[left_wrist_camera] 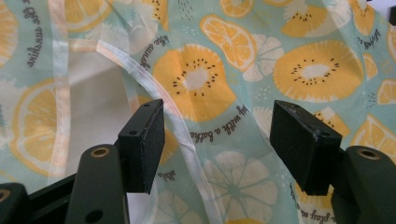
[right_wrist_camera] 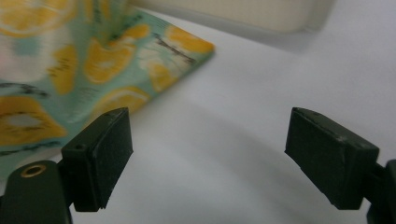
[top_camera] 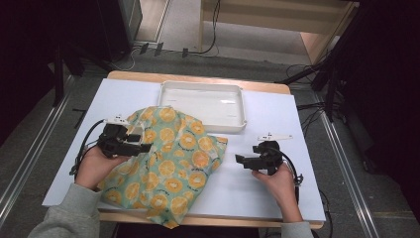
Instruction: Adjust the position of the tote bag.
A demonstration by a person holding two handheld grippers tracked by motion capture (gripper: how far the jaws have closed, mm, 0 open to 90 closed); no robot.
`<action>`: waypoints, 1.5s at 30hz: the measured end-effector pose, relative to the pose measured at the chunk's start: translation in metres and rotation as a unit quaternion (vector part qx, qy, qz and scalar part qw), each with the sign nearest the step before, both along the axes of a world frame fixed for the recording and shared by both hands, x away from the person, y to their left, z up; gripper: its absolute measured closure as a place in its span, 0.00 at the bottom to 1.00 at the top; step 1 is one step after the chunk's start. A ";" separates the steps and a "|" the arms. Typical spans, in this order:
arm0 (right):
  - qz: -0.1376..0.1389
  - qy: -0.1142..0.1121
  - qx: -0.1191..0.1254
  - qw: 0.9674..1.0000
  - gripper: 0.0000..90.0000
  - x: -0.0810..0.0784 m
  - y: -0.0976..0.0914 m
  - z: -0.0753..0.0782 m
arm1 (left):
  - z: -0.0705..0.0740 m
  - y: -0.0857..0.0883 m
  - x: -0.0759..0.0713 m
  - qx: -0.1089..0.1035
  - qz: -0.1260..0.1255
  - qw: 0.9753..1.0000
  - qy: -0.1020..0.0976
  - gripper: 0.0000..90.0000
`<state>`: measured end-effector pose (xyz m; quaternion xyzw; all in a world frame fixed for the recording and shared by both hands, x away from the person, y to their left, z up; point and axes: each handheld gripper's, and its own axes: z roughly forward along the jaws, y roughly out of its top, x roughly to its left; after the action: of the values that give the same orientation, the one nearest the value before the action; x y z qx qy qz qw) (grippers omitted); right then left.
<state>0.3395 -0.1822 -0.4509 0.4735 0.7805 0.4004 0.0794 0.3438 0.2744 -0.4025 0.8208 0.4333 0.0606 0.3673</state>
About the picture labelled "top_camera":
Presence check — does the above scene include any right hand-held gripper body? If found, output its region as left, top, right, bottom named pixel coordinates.
left=252, top=132, right=294, bottom=177

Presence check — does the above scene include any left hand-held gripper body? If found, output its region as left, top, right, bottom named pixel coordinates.
left=97, top=115, right=134, bottom=159

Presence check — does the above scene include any orange-print green cloth bag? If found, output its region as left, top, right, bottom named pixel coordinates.
left=96, top=105, right=229, bottom=230

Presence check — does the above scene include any white plastic tray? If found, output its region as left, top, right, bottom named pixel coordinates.
left=157, top=79, right=249, bottom=134

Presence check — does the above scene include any person's right hand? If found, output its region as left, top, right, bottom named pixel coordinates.
left=252, top=163, right=299, bottom=207

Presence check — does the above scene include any person's left hand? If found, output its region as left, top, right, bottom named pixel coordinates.
left=74, top=145, right=132, bottom=191

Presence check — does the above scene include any white board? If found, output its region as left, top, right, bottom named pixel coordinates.
left=42, top=77, right=327, bottom=222

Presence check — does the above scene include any black bent bar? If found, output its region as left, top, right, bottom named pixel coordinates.
left=71, top=107, right=88, bottom=130

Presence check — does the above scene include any black stand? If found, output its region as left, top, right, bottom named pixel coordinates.
left=49, top=39, right=110, bottom=107
left=276, top=6, right=363, bottom=123

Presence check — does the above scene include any wooden table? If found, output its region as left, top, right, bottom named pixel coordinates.
left=97, top=69, right=325, bottom=230

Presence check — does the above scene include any row of black plugs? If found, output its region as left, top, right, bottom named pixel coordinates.
left=138, top=42, right=189, bottom=60

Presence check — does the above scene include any black cabinet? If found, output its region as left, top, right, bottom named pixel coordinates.
left=95, top=0, right=144, bottom=62

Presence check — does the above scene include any light wooden shelf unit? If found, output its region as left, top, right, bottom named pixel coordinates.
left=197, top=0, right=361, bottom=65

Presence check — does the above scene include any right hand-held gripper black cable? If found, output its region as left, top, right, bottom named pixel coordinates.
left=274, top=149, right=304, bottom=203

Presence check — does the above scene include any hand-held gripper black cable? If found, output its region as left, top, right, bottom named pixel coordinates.
left=68, top=119, right=106, bottom=177
left=274, top=149, right=304, bottom=203

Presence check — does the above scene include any left hand-held gripper black cable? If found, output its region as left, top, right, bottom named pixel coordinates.
left=68, top=119, right=106, bottom=177

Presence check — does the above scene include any bundle of black floor cables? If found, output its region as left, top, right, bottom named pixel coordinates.
left=285, top=62, right=350, bottom=135

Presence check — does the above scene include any metal floor rail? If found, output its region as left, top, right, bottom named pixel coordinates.
left=0, top=74, right=76, bottom=227
left=311, top=90, right=381, bottom=238

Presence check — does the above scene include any black hanging cable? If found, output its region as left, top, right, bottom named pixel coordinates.
left=197, top=0, right=222, bottom=56

